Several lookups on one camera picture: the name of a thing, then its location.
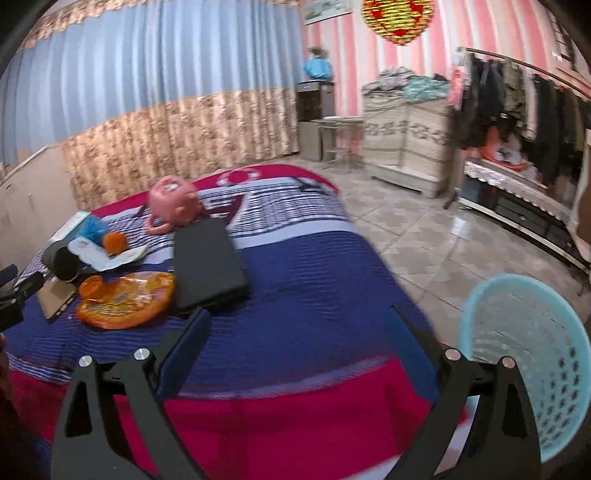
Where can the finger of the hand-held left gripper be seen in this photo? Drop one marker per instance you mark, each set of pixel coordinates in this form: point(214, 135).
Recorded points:
point(27, 287)
point(8, 276)

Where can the cabinet under patterned cloth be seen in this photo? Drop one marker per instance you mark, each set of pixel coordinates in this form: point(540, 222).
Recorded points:
point(406, 138)

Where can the orange snack bag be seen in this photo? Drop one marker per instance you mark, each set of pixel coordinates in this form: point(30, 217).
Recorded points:
point(134, 300)

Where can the red heart wall decoration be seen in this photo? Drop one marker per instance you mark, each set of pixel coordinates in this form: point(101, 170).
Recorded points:
point(397, 21)

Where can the white paper wrapper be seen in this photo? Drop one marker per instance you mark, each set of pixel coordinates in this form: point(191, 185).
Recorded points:
point(101, 258)

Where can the small glass side table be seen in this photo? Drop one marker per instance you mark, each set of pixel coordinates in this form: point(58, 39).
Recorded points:
point(339, 122)

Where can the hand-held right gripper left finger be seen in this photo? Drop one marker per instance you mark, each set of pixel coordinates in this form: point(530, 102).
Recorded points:
point(184, 353)

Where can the red hoop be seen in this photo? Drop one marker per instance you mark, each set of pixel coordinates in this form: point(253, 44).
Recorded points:
point(501, 161)

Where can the pink cartoon kettle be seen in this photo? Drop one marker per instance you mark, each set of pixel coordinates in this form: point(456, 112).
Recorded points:
point(173, 203)

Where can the black flat case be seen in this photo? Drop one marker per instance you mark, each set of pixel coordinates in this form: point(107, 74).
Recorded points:
point(207, 267)

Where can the blue plastic bag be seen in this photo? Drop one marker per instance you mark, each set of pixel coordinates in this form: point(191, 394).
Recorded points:
point(94, 228)

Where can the brown phone case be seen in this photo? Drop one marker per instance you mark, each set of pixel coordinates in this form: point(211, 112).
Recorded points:
point(55, 300)

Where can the grey water dispenser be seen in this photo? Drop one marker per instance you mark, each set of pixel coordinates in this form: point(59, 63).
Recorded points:
point(314, 106)

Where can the row of hanging clothes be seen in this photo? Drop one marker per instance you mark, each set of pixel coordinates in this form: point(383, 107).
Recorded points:
point(521, 106)

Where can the brown board with white frame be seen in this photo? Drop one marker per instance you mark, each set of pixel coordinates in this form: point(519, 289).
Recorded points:
point(584, 198)

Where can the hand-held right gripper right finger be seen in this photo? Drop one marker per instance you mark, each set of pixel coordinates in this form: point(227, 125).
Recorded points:
point(427, 346)

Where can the small potted plant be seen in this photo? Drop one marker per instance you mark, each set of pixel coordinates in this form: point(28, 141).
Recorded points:
point(317, 51)

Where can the white cabinet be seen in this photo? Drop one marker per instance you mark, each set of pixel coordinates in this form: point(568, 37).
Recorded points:
point(32, 203)

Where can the light blue plastic basket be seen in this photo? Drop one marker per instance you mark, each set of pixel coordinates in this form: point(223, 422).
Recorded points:
point(545, 350)

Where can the landscape wall picture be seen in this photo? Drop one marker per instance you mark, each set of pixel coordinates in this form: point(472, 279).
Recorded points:
point(323, 10)

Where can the blue bottle cover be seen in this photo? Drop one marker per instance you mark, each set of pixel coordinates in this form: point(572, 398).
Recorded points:
point(318, 68)

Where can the pile of clothes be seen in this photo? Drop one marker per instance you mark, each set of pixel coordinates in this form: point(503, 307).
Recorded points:
point(401, 83)

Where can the blue and floral curtain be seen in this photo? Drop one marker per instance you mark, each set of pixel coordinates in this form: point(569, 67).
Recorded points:
point(152, 92)

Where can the metal clothes rack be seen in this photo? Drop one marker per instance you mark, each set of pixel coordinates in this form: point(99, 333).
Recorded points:
point(508, 57)

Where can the pink hanging bag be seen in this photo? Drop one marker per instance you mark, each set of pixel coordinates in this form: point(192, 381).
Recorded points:
point(458, 83)

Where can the teal cardboard box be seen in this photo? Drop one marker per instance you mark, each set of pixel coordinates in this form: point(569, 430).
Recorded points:
point(64, 226)

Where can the low stand with lace cloth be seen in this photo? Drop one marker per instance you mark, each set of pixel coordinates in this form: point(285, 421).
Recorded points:
point(517, 198)

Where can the black textured cup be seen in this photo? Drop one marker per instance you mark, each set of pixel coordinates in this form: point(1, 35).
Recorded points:
point(62, 263)

